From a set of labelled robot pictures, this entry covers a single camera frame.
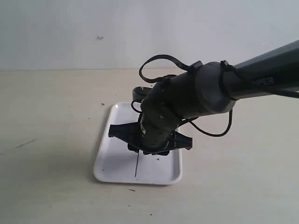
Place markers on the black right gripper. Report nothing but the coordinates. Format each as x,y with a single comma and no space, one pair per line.
142,136

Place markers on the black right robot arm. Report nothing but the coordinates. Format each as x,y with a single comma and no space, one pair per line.
202,90

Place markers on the thin metal skewer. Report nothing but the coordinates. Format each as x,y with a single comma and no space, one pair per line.
136,164

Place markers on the white rectangular plastic tray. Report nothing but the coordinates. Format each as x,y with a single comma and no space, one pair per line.
116,164

